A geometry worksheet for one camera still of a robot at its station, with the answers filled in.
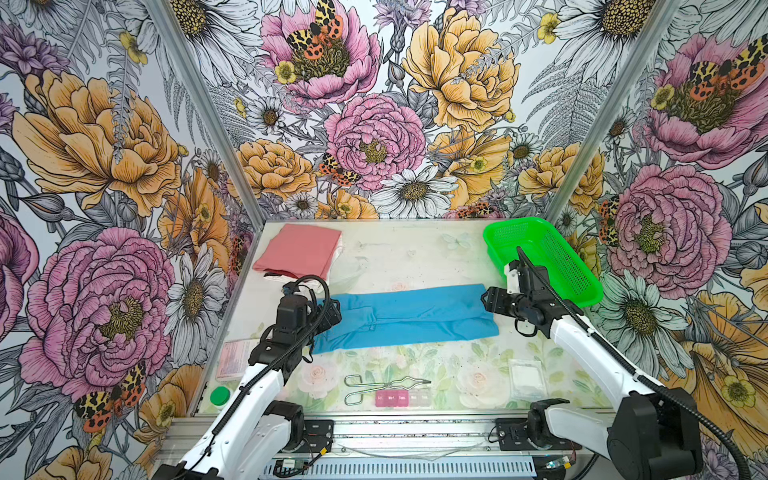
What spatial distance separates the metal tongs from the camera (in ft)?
2.67

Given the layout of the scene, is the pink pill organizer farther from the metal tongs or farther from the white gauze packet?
the white gauze packet

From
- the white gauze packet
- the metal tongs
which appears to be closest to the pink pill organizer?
the metal tongs

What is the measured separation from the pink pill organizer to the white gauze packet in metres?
0.24

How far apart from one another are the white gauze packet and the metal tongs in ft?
0.77

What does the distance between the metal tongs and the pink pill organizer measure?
0.02m

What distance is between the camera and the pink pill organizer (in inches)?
31.4

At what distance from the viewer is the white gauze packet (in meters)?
0.83
